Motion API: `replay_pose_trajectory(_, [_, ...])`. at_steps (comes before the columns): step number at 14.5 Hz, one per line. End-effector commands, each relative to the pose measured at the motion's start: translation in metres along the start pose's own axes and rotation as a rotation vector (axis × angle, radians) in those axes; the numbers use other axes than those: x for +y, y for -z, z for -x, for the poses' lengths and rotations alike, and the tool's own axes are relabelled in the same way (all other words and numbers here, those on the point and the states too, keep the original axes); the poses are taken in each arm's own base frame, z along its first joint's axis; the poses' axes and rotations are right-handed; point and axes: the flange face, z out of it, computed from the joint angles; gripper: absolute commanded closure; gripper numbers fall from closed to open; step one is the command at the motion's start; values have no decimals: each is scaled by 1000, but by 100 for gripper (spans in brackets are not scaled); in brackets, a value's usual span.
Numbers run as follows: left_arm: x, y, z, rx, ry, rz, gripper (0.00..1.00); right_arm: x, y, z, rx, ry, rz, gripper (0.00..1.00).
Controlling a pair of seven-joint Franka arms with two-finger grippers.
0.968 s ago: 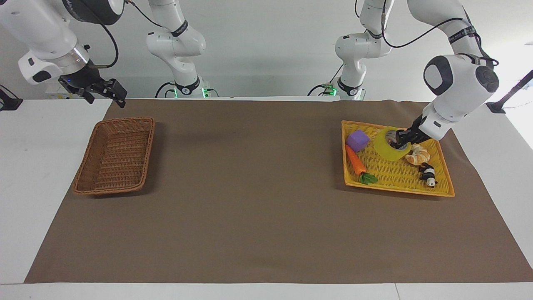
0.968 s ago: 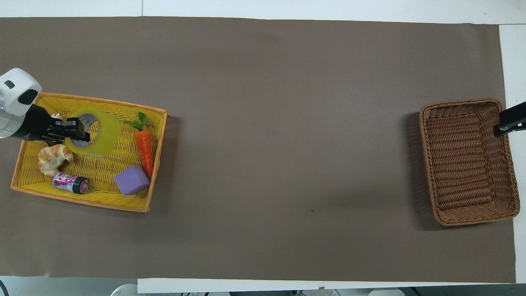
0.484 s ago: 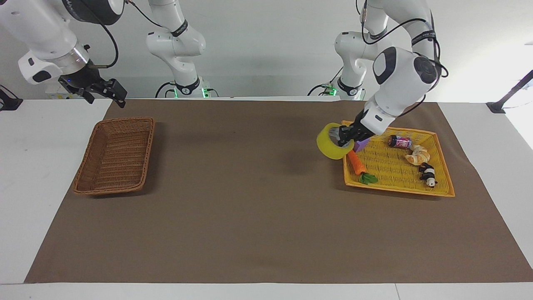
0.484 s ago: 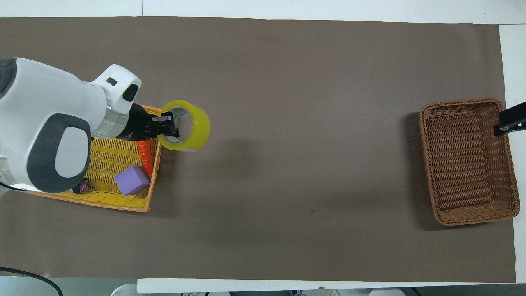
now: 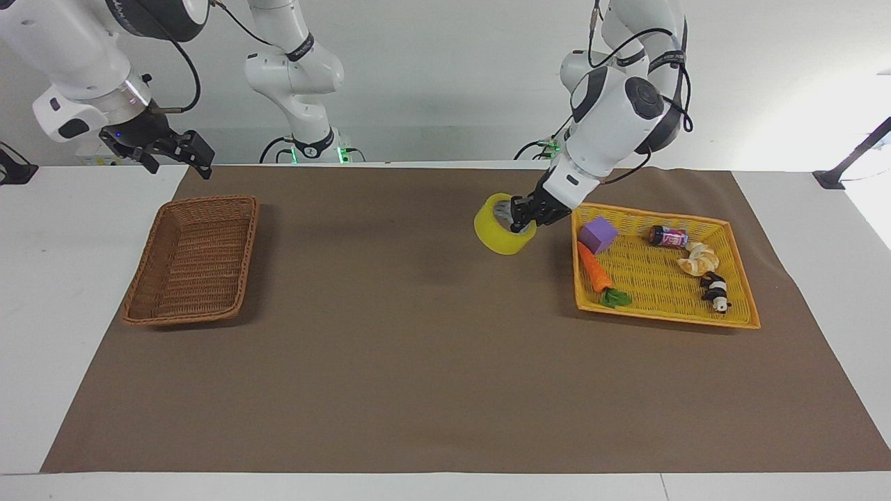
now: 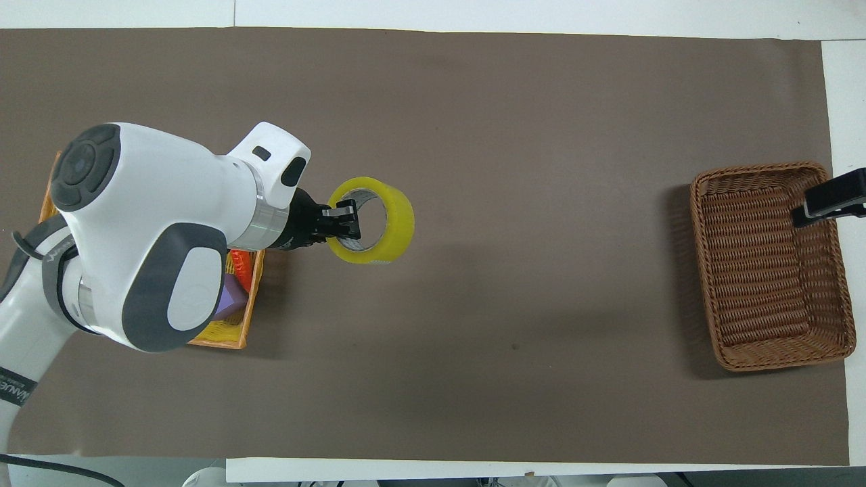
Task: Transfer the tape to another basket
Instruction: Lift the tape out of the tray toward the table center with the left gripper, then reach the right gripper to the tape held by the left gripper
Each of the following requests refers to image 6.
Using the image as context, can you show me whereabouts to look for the yellow tape roll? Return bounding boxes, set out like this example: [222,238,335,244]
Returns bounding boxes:
[327,177,415,265]

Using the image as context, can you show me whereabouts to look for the brown wicker basket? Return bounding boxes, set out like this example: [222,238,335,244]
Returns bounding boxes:
[689,161,858,373]

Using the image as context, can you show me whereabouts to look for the red orange toy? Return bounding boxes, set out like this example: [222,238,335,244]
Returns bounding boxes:
[229,248,255,285]

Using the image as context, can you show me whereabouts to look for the purple block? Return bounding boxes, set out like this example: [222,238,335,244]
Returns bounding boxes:
[212,273,252,323]

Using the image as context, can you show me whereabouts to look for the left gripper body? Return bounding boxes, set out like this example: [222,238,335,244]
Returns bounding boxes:
[280,188,327,254]

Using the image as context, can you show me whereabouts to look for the black cable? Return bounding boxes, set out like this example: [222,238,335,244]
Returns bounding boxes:
[0,453,127,487]

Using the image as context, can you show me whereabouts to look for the orange woven basket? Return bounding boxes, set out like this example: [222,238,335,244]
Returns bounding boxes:
[39,152,267,350]

